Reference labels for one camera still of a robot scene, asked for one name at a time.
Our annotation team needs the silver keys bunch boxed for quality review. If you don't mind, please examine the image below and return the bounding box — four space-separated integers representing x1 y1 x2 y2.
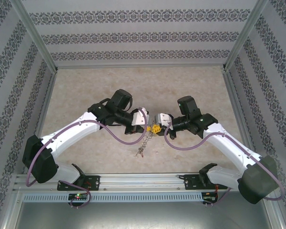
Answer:
133 147 145 158

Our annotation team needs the green controller board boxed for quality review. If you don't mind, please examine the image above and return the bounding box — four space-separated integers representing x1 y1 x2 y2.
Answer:
68 193 89 201
202 195 218 204

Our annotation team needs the grey metal sheet panel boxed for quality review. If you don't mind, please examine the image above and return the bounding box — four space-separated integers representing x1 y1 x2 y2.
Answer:
14 201 277 229

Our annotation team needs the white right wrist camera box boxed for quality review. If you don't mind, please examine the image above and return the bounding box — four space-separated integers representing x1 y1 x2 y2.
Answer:
154 112 174 127

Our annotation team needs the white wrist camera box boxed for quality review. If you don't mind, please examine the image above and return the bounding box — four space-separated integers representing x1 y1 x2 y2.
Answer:
154 112 174 127
131 107 149 126

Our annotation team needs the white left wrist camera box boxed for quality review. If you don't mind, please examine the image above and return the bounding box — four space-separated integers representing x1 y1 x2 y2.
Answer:
131 107 149 126

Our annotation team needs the aluminium side floor rail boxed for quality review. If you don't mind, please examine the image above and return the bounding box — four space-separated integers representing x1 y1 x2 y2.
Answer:
221 68 259 153
33 69 60 139

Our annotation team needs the aluminium rear floor rail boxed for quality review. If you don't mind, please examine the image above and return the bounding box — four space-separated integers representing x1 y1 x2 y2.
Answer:
56 65 226 71

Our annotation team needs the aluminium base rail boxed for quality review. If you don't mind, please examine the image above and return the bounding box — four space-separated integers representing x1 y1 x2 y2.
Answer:
13 173 244 192

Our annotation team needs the slotted grey cable duct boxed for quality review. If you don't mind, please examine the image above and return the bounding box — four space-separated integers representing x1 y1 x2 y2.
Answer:
22 192 204 203

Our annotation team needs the aluminium corner post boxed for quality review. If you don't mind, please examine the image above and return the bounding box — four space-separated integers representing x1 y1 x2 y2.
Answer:
10 0 60 73
222 0 270 72

